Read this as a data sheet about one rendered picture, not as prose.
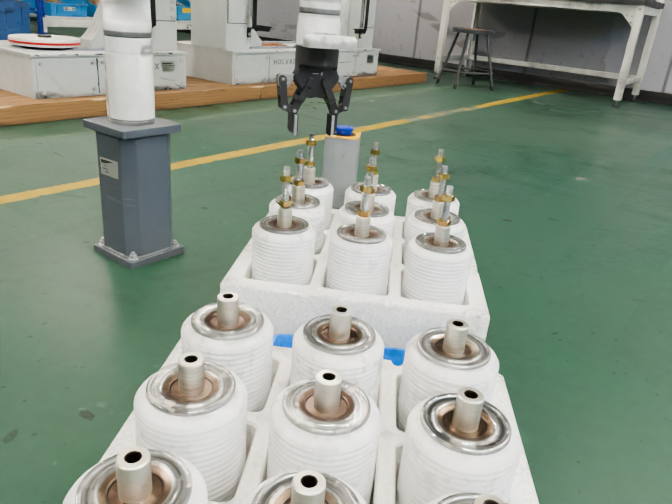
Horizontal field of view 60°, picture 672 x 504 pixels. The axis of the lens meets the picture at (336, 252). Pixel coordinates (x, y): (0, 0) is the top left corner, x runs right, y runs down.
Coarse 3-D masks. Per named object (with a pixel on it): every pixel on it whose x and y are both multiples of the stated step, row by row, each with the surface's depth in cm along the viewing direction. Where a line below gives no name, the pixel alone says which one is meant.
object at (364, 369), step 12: (300, 336) 60; (300, 348) 59; (312, 348) 58; (372, 348) 59; (300, 360) 59; (312, 360) 58; (324, 360) 57; (336, 360) 57; (348, 360) 57; (360, 360) 58; (372, 360) 58; (300, 372) 60; (312, 372) 58; (348, 372) 57; (360, 372) 58; (372, 372) 59; (360, 384) 59; (372, 384) 60; (372, 396) 61
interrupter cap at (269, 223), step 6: (270, 216) 91; (276, 216) 92; (294, 216) 92; (264, 222) 89; (270, 222) 89; (276, 222) 90; (294, 222) 90; (300, 222) 90; (306, 222) 90; (264, 228) 86; (270, 228) 87; (276, 228) 87; (282, 228) 88; (288, 228) 88; (294, 228) 88; (300, 228) 88; (306, 228) 88; (282, 234) 86; (288, 234) 86
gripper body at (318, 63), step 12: (300, 48) 99; (312, 48) 98; (300, 60) 100; (312, 60) 99; (324, 60) 99; (336, 60) 101; (300, 72) 101; (312, 72) 102; (324, 72) 102; (336, 72) 103; (300, 84) 102; (312, 96) 103; (324, 96) 104
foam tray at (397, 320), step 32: (320, 256) 97; (224, 288) 86; (256, 288) 85; (288, 288) 85; (320, 288) 86; (480, 288) 91; (288, 320) 86; (384, 320) 85; (416, 320) 84; (480, 320) 83
